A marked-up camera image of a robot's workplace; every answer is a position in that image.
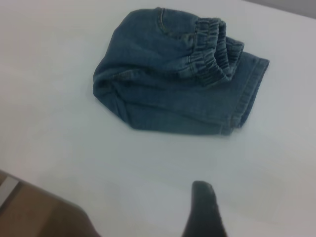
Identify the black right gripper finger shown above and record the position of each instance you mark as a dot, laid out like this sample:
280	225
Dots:
202	209

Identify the blue denim shorts cartoon print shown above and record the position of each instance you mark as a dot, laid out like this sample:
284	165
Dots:
160	93

